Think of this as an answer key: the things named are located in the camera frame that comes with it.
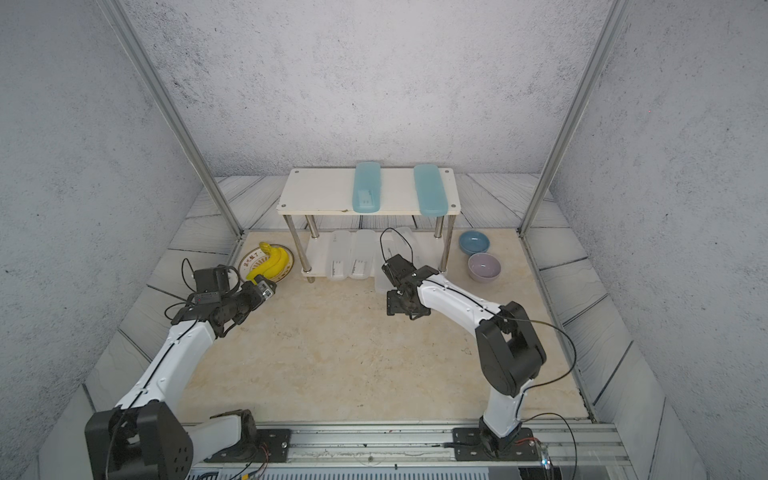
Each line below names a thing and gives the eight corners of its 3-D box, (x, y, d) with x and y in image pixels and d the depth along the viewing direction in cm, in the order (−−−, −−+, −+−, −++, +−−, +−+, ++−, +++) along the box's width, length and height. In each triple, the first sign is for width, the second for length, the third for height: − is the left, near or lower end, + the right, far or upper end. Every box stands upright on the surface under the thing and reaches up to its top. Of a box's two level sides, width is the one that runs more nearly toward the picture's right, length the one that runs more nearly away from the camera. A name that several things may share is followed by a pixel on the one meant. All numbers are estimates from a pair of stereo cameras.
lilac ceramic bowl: (473, 288, 105) (477, 278, 101) (461, 266, 111) (464, 256, 107) (501, 280, 107) (505, 270, 103) (487, 260, 113) (490, 249, 109)
